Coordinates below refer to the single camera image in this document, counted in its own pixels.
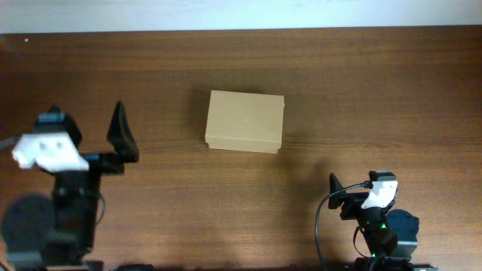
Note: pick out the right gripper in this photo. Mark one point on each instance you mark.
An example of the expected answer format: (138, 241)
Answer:
(354, 201)

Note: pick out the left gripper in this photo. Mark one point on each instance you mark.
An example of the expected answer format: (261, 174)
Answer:
(119, 135)

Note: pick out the brown cardboard box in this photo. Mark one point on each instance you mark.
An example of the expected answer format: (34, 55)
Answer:
(249, 122)

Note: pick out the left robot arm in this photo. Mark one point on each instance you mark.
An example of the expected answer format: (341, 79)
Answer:
(57, 232)

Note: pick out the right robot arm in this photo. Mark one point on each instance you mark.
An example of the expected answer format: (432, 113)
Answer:
(390, 234)

